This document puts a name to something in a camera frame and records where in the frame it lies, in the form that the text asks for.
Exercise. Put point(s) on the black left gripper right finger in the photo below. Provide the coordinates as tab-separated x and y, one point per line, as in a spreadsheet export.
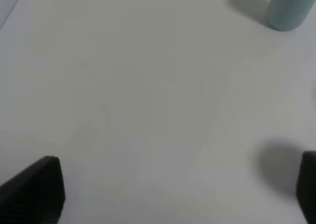
306	186

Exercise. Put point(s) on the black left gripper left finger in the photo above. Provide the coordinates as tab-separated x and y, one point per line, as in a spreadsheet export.
36	195

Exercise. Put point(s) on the teal plastic cup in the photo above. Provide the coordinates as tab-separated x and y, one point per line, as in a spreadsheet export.
286	15

